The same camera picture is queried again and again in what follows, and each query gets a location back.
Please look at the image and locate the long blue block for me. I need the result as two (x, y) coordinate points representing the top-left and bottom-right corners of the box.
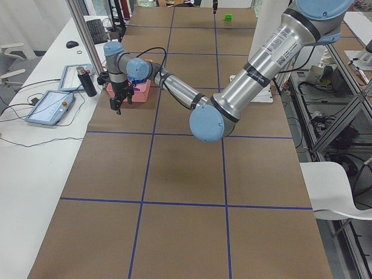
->
(128, 76), (147, 85)

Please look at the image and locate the lower teach pendant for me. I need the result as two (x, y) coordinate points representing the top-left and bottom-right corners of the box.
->
(24, 90), (75, 126)

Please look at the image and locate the green block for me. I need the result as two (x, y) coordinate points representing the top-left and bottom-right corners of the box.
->
(224, 13), (233, 22)

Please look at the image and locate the black computer mouse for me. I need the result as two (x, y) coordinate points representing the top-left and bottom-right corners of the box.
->
(66, 41), (79, 49)

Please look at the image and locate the pink plastic box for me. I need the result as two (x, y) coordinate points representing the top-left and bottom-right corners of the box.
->
(120, 58), (152, 103)

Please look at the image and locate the upper teach pendant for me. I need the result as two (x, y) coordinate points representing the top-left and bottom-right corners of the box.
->
(58, 63), (95, 92)

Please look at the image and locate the black water bottle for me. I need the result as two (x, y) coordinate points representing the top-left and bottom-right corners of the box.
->
(76, 66), (97, 97)

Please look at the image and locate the aluminium frame post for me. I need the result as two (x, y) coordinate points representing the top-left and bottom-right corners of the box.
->
(66, 0), (103, 75)

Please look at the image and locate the white plastic chair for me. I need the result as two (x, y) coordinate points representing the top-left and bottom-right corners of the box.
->
(300, 162), (371, 221)

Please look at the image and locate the teach pendant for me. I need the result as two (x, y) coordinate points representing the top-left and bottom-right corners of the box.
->
(58, 63), (95, 92)
(24, 90), (75, 126)

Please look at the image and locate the black keyboard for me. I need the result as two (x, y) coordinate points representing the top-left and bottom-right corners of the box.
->
(86, 19), (108, 45)

